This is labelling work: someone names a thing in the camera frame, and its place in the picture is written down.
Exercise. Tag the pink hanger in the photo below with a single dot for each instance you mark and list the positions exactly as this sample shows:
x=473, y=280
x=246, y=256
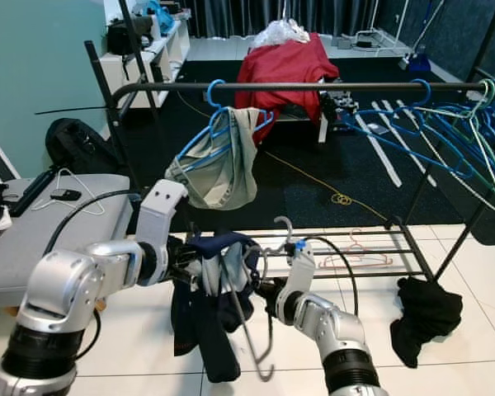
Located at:
x=359, y=260

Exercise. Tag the silver metal hanger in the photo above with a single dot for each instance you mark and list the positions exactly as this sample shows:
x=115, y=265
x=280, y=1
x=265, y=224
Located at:
x=290, y=235

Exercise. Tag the grey ottoman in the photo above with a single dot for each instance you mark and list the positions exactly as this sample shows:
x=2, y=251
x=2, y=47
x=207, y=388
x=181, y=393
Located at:
x=49, y=223

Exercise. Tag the dark curtain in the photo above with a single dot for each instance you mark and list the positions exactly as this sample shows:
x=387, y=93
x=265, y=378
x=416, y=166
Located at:
x=247, y=15

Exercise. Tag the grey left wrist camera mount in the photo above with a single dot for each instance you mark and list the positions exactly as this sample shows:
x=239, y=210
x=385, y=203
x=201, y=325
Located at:
x=161, y=206

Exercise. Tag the blue plastic bag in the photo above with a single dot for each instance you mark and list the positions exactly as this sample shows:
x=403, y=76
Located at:
x=159, y=16

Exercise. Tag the black metal device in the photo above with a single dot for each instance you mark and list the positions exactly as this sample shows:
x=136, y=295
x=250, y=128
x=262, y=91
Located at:
x=337, y=111

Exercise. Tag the black clothes rack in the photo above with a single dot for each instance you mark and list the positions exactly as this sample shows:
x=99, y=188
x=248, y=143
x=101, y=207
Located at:
x=322, y=85

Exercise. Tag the navy printed shirt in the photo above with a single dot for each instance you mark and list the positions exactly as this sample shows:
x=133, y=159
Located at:
x=210, y=346

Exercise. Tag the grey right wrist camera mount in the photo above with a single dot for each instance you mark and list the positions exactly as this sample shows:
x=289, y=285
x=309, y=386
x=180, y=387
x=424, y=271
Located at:
x=301, y=268

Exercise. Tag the thin black rod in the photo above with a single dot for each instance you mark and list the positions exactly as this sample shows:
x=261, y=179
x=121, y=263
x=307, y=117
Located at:
x=74, y=110

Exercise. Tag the black handbag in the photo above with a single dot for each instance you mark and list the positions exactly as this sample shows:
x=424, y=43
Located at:
x=129, y=37

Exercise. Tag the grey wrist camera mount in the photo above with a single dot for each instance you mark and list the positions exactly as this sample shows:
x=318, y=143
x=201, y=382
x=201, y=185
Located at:
x=161, y=206
x=301, y=268

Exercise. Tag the blue mop head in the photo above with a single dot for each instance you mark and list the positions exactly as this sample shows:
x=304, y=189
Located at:
x=414, y=59

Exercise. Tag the white low platform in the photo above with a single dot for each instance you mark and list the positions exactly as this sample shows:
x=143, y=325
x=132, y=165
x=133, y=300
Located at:
x=206, y=48

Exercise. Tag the black long case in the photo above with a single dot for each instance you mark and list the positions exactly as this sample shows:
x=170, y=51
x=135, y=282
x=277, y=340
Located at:
x=31, y=191

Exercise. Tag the red cloth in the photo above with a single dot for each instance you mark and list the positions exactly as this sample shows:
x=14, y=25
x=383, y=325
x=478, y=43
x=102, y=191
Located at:
x=285, y=70

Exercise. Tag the black phone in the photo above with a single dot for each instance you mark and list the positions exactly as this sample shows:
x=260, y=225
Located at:
x=66, y=195

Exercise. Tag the black backpack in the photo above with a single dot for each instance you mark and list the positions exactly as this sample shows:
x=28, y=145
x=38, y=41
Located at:
x=82, y=147

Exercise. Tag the white shelf unit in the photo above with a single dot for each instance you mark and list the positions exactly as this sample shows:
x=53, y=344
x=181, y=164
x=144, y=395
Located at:
x=115, y=78

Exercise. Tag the white floor slat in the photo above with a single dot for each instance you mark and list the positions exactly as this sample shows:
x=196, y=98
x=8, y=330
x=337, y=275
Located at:
x=396, y=147
x=370, y=147

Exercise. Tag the white plastic bag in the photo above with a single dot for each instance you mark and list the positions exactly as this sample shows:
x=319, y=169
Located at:
x=280, y=33

